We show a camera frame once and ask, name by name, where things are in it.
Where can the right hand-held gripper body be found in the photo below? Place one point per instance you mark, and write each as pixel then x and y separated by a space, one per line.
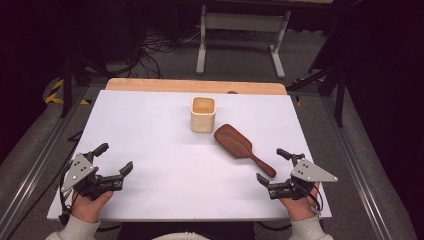
pixel 310 173

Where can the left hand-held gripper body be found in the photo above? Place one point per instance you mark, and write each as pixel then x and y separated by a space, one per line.
pixel 78 170

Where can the brown wooden spatula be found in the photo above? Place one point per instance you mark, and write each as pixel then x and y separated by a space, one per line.
pixel 235 141

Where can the cream square cup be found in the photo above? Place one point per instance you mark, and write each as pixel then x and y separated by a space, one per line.
pixel 203 121

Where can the person's right hand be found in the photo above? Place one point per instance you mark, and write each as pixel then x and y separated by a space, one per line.
pixel 301 210

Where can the person's left hand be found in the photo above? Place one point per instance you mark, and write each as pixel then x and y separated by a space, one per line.
pixel 87 206

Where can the white board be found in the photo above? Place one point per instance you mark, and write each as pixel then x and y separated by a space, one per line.
pixel 160 173

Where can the black tripod stand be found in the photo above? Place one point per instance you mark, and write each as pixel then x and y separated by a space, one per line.
pixel 339 100
pixel 67 86

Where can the yellow black hazard tape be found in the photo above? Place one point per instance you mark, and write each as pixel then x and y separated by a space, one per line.
pixel 52 96

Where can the person's torso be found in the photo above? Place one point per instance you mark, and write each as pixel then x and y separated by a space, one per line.
pixel 186 233

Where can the grey metal stand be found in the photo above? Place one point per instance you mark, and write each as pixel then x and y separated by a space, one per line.
pixel 243 21

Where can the aluminium rail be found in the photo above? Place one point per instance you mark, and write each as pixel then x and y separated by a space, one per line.
pixel 36 170
pixel 356 166

